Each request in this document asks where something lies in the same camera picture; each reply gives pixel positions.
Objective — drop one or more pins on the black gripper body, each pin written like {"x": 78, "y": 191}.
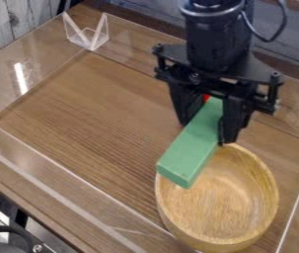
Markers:
{"x": 214, "y": 61}

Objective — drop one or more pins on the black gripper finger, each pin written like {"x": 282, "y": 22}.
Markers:
{"x": 187, "y": 102}
{"x": 235, "y": 118}

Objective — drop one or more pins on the green rectangular block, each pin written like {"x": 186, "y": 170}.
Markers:
{"x": 191, "y": 150}

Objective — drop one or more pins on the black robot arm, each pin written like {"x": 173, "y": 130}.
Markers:
{"x": 214, "y": 64}

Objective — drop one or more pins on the brown wooden bowl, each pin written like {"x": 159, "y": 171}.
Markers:
{"x": 222, "y": 214}

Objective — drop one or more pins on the red plush strawberry toy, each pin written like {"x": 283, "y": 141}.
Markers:
{"x": 206, "y": 98}

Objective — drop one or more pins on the clear acrylic tray wall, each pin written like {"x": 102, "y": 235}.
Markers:
{"x": 94, "y": 222}

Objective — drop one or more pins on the black table frame bracket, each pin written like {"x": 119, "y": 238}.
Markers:
{"x": 16, "y": 240}

